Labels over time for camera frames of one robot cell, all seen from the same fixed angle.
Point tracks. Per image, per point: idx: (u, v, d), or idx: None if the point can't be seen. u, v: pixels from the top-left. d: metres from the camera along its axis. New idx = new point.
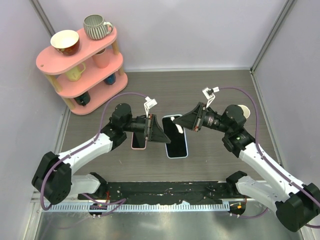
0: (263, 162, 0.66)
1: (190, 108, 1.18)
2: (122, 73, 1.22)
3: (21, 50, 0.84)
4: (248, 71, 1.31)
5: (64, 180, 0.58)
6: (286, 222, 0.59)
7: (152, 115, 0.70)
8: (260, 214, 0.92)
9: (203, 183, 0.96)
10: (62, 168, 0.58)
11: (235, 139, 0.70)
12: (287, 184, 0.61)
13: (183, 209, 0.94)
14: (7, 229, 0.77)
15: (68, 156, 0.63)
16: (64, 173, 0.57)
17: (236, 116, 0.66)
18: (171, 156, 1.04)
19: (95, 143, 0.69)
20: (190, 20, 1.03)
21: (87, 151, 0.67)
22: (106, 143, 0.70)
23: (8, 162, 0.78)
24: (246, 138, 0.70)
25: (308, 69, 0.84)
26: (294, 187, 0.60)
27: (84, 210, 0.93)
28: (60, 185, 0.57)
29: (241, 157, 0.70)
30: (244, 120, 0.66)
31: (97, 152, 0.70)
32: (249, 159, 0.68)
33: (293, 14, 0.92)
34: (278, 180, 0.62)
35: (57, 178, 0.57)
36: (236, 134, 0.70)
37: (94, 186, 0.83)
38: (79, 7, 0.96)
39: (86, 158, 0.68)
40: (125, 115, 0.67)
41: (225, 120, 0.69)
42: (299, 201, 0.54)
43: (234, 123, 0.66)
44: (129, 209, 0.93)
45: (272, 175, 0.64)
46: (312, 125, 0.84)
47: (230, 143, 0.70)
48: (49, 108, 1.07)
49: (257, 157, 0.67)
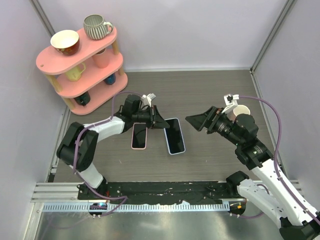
0: (279, 184, 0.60)
1: (190, 108, 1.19)
2: (122, 73, 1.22)
3: (21, 49, 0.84)
4: (248, 71, 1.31)
5: (92, 145, 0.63)
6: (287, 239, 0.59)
7: (154, 105, 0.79)
8: (260, 214, 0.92)
9: (203, 183, 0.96)
10: (91, 135, 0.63)
11: (252, 152, 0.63)
12: (301, 210, 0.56)
13: (183, 209, 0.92)
14: (7, 230, 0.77)
15: (93, 126, 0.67)
16: (93, 138, 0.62)
17: (248, 124, 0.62)
18: (172, 153, 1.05)
19: (111, 120, 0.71)
20: (190, 20, 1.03)
21: (106, 125, 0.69)
22: (120, 122, 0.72)
23: (9, 161, 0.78)
24: (263, 152, 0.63)
25: (308, 70, 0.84)
26: (308, 215, 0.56)
27: (84, 210, 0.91)
28: (89, 150, 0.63)
29: (255, 172, 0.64)
30: (256, 129, 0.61)
31: (113, 130, 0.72)
32: (263, 177, 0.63)
33: (293, 14, 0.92)
34: (292, 206, 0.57)
35: (88, 143, 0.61)
36: (251, 146, 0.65)
37: (98, 180, 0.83)
38: (79, 6, 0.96)
39: (104, 132, 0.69)
40: (137, 100, 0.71)
41: (237, 129, 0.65)
42: (309, 230, 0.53)
43: (246, 131, 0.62)
44: (129, 209, 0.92)
45: (287, 199, 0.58)
46: (311, 126, 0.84)
47: (245, 156, 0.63)
48: (49, 108, 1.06)
49: (273, 177, 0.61)
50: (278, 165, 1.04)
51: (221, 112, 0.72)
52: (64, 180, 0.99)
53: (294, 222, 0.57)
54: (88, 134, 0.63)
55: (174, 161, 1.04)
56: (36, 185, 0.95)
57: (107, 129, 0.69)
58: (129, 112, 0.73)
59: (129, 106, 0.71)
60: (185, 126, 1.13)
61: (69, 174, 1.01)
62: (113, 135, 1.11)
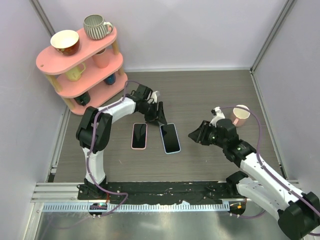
0: (264, 173, 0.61)
1: (190, 108, 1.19)
2: (122, 73, 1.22)
3: (21, 49, 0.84)
4: (248, 71, 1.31)
5: (108, 126, 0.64)
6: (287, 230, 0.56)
7: (160, 102, 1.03)
8: (260, 214, 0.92)
9: (203, 183, 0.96)
10: (106, 117, 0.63)
11: (236, 149, 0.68)
12: (286, 192, 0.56)
13: (183, 209, 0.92)
14: (8, 230, 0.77)
15: (107, 109, 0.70)
16: (108, 120, 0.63)
17: (226, 124, 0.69)
18: (168, 152, 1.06)
19: (122, 102, 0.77)
20: (189, 21, 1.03)
21: (119, 107, 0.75)
22: (131, 103, 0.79)
23: (9, 161, 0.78)
24: (247, 148, 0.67)
25: (308, 70, 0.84)
26: (293, 195, 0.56)
27: (84, 210, 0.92)
28: (106, 131, 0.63)
29: (243, 167, 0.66)
30: (234, 128, 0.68)
31: (125, 110, 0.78)
32: (249, 169, 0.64)
33: (293, 14, 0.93)
34: (277, 189, 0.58)
35: (104, 124, 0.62)
36: (236, 145, 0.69)
37: (101, 176, 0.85)
38: (79, 7, 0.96)
39: (118, 113, 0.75)
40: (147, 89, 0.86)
41: (220, 131, 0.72)
42: (298, 209, 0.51)
43: (226, 132, 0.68)
44: (129, 209, 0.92)
45: (272, 184, 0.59)
46: (312, 125, 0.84)
47: (231, 154, 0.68)
48: (49, 108, 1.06)
49: (257, 167, 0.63)
50: (278, 165, 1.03)
51: (209, 123, 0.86)
52: (64, 180, 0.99)
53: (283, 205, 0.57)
54: (103, 116, 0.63)
55: (174, 161, 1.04)
56: (36, 185, 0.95)
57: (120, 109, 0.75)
58: (141, 97, 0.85)
59: (142, 90, 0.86)
60: (185, 126, 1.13)
61: (68, 174, 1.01)
62: (113, 135, 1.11)
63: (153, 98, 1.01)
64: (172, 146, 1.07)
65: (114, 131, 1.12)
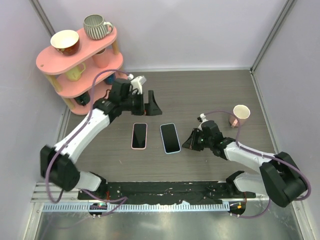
0: (241, 151, 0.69)
1: (190, 108, 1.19)
2: (122, 73, 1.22)
3: (21, 49, 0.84)
4: (248, 71, 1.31)
5: (69, 169, 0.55)
6: (274, 197, 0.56)
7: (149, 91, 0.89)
8: (261, 214, 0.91)
9: (203, 184, 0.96)
10: (62, 160, 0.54)
11: (220, 143, 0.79)
12: (260, 157, 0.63)
13: (183, 209, 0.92)
14: (7, 230, 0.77)
15: (65, 145, 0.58)
16: (65, 165, 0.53)
17: (208, 123, 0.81)
18: (168, 152, 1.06)
19: (88, 124, 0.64)
20: (190, 21, 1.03)
21: (85, 132, 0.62)
22: (102, 119, 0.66)
23: (9, 161, 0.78)
24: (228, 140, 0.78)
25: (308, 70, 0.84)
26: (266, 158, 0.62)
27: (84, 210, 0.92)
28: (66, 174, 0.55)
29: (229, 158, 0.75)
30: (215, 125, 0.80)
31: (96, 129, 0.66)
32: (230, 153, 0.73)
33: (293, 14, 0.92)
34: (252, 158, 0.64)
35: (61, 169, 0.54)
36: (219, 140, 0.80)
37: (96, 183, 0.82)
38: (79, 7, 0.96)
39: (85, 140, 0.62)
40: (124, 86, 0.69)
41: (205, 132, 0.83)
42: (271, 166, 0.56)
43: (209, 130, 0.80)
44: (129, 209, 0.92)
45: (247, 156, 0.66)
46: (312, 125, 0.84)
47: (217, 149, 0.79)
48: (49, 108, 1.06)
49: (236, 149, 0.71)
50: None
51: (196, 130, 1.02)
52: None
53: None
54: (59, 160, 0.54)
55: (174, 161, 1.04)
56: (36, 185, 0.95)
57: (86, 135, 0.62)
58: (118, 97, 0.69)
59: (118, 89, 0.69)
60: (185, 126, 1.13)
61: None
62: (113, 135, 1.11)
63: (138, 89, 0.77)
64: (172, 146, 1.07)
65: (114, 130, 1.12)
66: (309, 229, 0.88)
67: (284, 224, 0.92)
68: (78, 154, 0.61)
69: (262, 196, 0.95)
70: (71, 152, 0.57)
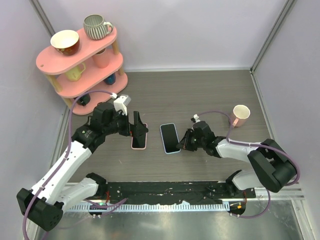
0: (231, 144, 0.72)
1: (190, 108, 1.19)
2: (122, 73, 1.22)
3: (21, 49, 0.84)
4: (248, 71, 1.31)
5: (47, 213, 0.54)
6: (267, 183, 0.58)
7: (134, 112, 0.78)
8: (260, 214, 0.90)
9: (203, 183, 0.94)
10: (40, 204, 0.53)
11: (212, 143, 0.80)
12: (248, 147, 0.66)
13: (183, 209, 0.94)
14: (7, 230, 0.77)
15: (42, 188, 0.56)
16: (42, 210, 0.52)
17: (199, 124, 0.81)
18: (168, 152, 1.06)
19: (67, 161, 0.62)
20: (190, 21, 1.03)
21: (63, 171, 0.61)
22: (81, 152, 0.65)
23: (9, 161, 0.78)
24: (219, 139, 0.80)
25: (308, 70, 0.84)
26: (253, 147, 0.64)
27: (84, 210, 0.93)
28: (45, 217, 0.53)
29: (222, 155, 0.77)
30: (207, 125, 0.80)
31: (76, 164, 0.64)
32: (223, 150, 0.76)
33: (293, 15, 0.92)
34: (241, 148, 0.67)
35: (39, 214, 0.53)
36: (211, 140, 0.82)
37: (93, 188, 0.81)
38: (79, 7, 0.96)
39: (64, 178, 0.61)
40: (108, 111, 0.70)
41: (197, 132, 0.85)
42: (258, 153, 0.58)
43: (201, 130, 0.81)
44: (129, 209, 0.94)
45: (236, 147, 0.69)
46: (312, 126, 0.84)
47: (210, 149, 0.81)
48: (49, 108, 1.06)
49: (226, 144, 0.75)
50: None
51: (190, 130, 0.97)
52: None
53: None
54: (37, 205, 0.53)
55: (174, 161, 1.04)
56: None
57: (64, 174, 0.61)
58: (100, 124, 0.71)
59: (99, 117, 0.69)
60: (185, 126, 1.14)
61: None
62: (113, 135, 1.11)
63: (122, 110, 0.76)
64: (172, 146, 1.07)
65: None
66: (308, 228, 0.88)
67: (284, 224, 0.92)
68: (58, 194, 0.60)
69: (262, 196, 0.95)
70: (48, 194, 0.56)
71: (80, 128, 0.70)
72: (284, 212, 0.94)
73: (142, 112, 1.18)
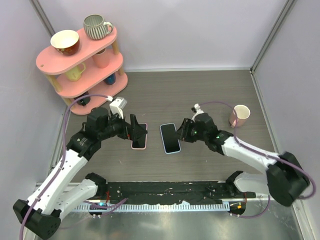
0: (241, 149, 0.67)
1: (190, 107, 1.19)
2: (122, 73, 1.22)
3: (21, 49, 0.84)
4: (248, 71, 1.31)
5: (43, 224, 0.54)
6: (281, 198, 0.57)
7: (130, 115, 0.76)
8: (259, 215, 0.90)
9: (203, 183, 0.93)
10: (36, 215, 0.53)
11: (216, 138, 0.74)
12: (264, 158, 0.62)
13: (183, 209, 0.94)
14: (7, 230, 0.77)
15: (38, 200, 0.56)
16: (38, 221, 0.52)
17: (203, 118, 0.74)
18: (168, 152, 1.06)
19: (62, 170, 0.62)
20: (190, 21, 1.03)
21: (58, 181, 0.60)
22: (76, 161, 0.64)
23: (9, 161, 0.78)
24: (225, 135, 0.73)
25: (308, 70, 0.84)
26: (271, 159, 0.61)
27: (84, 210, 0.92)
28: (42, 227, 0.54)
29: (226, 153, 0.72)
30: (210, 118, 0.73)
31: (72, 173, 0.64)
32: (230, 152, 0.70)
33: (293, 15, 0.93)
34: (256, 158, 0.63)
35: (35, 225, 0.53)
36: (215, 135, 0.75)
37: (92, 192, 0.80)
38: (79, 7, 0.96)
39: (60, 188, 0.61)
40: (102, 117, 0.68)
41: (200, 126, 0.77)
42: (277, 169, 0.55)
43: (204, 124, 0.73)
44: (129, 209, 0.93)
45: (249, 154, 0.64)
46: (312, 125, 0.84)
47: (213, 144, 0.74)
48: (49, 108, 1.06)
49: (236, 146, 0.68)
50: None
51: (189, 121, 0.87)
52: None
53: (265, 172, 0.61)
54: (33, 216, 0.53)
55: (174, 161, 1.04)
56: (36, 185, 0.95)
57: (60, 184, 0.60)
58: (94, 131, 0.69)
59: (94, 123, 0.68)
60: None
61: None
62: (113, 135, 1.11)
63: (118, 114, 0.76)
64: (172, 146, 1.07)
65: None
66: (308, 228, 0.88)
67: (284, 224, 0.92)
68: (54, 203, 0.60)
69: (262, 196, 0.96)
70: (44, 205, 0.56)
71: (74, 136, 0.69)
72: (284, 212, 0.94)
73: (142, 112, 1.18)
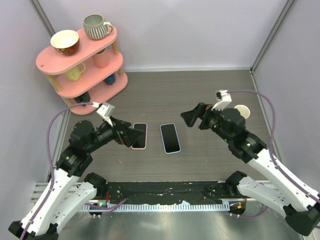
0: (278, 173, 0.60)
1: (190, 107, 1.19)
2: (122, 73, 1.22)
3: (21, 49, 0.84)
4: (248, 71, 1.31)
5: None
6: (295, 226, 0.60)
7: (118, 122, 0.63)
8: (260, 214, 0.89)
9: (203, 183, 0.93)
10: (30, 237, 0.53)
11: (245, 144, 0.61)
12: (303, 195, 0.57)
13: (183, 209, 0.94)
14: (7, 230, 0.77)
15: (31, 222, 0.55)
16: None
17: (234, 118, 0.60)
18: (168, 152, 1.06)
19: (53, 191, 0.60)
20: (190, 20, 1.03)
21: (50, 202, 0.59)
22: (66, 181, 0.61)
23: (9, 161, 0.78)
24: (255, 142, 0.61)
25: (308, 70, 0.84)
26: (311, 199, 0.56)
27: (84, 210, 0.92)
28: None
29: (252, 165, 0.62)
30: (243, 120, 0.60)
31: (64, 192, 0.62)
32: (260, 168, 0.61)
33: (293, 15, 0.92)
34: (294, 192, 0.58)
35: None
36: (242, 139, 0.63)
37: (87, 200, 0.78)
38: (79, 6, 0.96)
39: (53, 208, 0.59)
40: (86, 134, 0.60)
41: (226, 125, 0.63)
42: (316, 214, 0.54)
43: (234, 126, 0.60)
44: (129, 209, 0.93)
45: (287, 186, 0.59)
46: (312, 125, 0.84)
47: (239, 150, 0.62)
48: (49, 108, 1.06)
49: (271, 166, 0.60)
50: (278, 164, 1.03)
51: (210, 108, 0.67)
52: None
53: (299, 208, 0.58)
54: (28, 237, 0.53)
55: (174, 161, 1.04)
56: (36, 185, 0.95)
57: (52, 205, 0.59)
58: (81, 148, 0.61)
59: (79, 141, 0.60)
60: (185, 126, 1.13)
61: None
62: None
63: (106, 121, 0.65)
64: (172, 146, 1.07)
65: None
66: None
67: (284, 224, 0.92)
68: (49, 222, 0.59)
69: None
70: (37, 228, 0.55)
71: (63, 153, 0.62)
72: None
73: (142, 112, 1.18)
